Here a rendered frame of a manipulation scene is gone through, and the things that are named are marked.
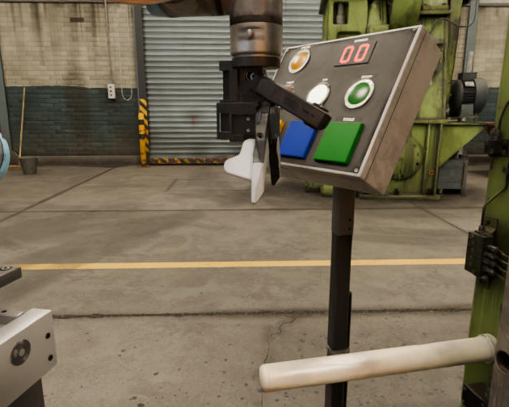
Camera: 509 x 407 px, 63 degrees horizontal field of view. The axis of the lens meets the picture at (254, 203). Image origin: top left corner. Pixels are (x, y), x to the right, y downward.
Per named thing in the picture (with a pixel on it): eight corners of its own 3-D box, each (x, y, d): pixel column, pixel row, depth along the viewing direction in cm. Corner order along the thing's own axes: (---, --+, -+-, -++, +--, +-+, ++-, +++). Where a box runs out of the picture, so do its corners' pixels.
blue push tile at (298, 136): (302, 157, 76) (318, 120, 77) (275, 154, 82) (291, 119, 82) (308, 161, 77) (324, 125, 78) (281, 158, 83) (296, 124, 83)
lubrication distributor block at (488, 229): (483, 296, 76) (492, 224, 73) (460, 283, 82) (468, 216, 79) (499, 295, 77) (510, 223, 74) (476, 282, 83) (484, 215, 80)
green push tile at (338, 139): (345, 163, 68) (362, 122, 69) (312, 158, 74) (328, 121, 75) (351, 167, 69) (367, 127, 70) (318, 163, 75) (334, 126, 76)
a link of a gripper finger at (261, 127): (254, 173, 60) (262, 122, 63) (267, 174, 59) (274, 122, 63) (248, 157, 56) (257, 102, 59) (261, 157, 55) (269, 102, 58)
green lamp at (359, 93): (355, 106, 71) (357, 80, 70) (344, 106, 75) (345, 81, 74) (372, 106, 71) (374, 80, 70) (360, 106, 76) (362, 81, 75)
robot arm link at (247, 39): (286, 31, 62) (276, 19, 55) (285, 62, 63) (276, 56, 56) (237, 32, 64) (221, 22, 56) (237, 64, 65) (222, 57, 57)
